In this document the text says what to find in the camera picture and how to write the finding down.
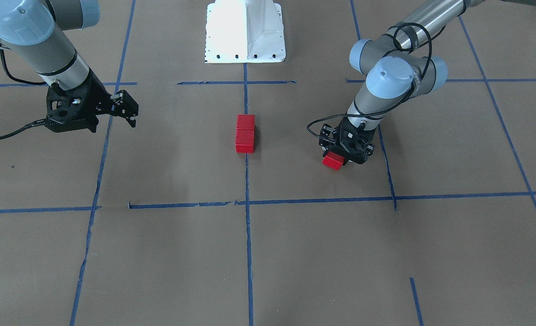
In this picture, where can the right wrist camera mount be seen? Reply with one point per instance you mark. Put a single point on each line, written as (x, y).
(69, 114)

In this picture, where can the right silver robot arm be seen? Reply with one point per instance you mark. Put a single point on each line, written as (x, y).
(35, 29)

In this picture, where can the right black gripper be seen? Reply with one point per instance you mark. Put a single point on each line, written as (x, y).
(96, 93)

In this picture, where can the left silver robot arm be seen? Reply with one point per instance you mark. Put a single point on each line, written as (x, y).
(398, 66)

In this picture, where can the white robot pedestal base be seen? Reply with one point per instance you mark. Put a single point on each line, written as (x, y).
(242, 31)

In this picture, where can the red block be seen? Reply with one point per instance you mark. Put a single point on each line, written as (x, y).
(245, 141)
(333, 160)
(245, 122)

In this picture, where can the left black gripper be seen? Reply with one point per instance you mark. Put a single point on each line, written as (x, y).
(363, 154)

